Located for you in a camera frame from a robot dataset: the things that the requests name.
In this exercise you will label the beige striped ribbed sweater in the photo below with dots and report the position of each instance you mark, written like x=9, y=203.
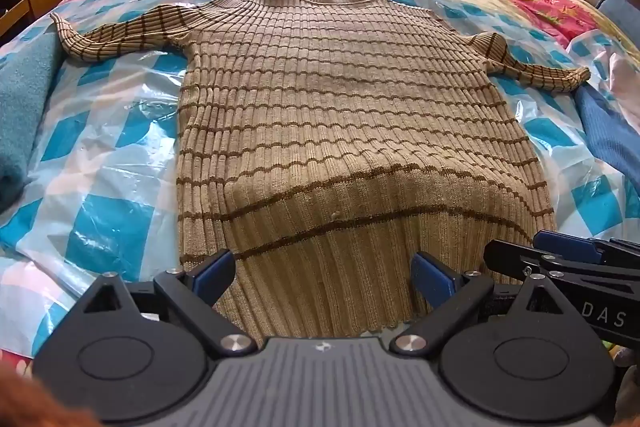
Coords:
x=325, y=107

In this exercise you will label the blue cloth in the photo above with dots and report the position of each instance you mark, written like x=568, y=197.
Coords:
x=612, y=137

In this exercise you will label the blue pillow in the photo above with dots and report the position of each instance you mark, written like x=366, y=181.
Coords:
x=620, y=9

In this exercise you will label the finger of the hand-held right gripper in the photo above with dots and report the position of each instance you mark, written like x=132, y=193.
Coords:
x=565, y=247

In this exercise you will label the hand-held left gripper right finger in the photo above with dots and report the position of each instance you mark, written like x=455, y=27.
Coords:
x=429, y=278

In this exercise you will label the reddish brown fuzzy cloth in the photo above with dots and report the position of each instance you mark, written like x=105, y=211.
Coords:
x=35, y=392

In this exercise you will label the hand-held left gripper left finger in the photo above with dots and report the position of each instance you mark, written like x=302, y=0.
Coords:
x=216, y=269

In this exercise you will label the blue checkered plastic sheet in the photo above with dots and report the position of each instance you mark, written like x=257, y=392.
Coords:
x=115, y=147

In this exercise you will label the teal blanket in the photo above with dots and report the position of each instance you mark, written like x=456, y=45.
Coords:
x=25, y=117

